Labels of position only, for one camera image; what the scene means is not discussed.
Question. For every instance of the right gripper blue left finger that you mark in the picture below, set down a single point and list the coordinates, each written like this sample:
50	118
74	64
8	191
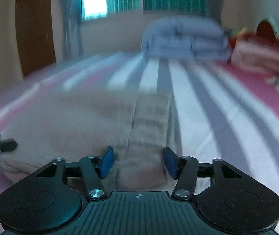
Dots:
104	163

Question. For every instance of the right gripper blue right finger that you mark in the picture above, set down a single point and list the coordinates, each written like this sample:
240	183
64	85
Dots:
174	164

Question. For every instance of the brown wooden door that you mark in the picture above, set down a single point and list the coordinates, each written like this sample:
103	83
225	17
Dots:
34	35

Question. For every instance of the folded blue-grey duvet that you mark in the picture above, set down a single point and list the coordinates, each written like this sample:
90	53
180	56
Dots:
186	37

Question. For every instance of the pink striped folded blanket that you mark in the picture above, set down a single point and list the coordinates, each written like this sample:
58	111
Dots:
256	54

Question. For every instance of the grey side curtain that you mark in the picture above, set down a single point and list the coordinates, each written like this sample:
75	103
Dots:
72	16

